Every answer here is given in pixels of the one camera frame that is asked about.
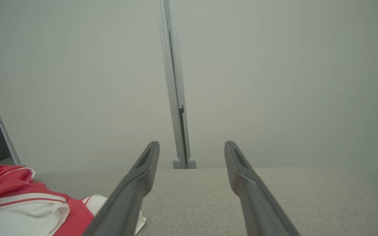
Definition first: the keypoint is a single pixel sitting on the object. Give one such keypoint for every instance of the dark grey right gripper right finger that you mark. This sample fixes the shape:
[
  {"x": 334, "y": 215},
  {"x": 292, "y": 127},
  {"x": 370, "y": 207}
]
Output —
[{"x": 261, "y": 209}]

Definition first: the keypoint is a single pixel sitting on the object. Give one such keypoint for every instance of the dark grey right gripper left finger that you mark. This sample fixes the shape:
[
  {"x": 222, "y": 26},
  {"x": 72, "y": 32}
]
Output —
[{"x": 126, "y": 203}]

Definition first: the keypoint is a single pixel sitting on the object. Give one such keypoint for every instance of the red white Bulls jersey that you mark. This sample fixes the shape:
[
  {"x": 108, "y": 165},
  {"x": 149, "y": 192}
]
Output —
[{"x": 28, "y": 219}]

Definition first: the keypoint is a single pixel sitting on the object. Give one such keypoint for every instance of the red mesh shorts white trim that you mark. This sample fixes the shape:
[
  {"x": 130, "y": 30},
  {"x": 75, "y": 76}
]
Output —
[{"x": 11, "y": 173}]

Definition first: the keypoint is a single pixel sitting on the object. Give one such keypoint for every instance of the grey aluminium partition post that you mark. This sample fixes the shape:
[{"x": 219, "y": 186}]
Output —
[
  {"x": 176, "y": 82},
  {"x": 2, "y": 131}
]

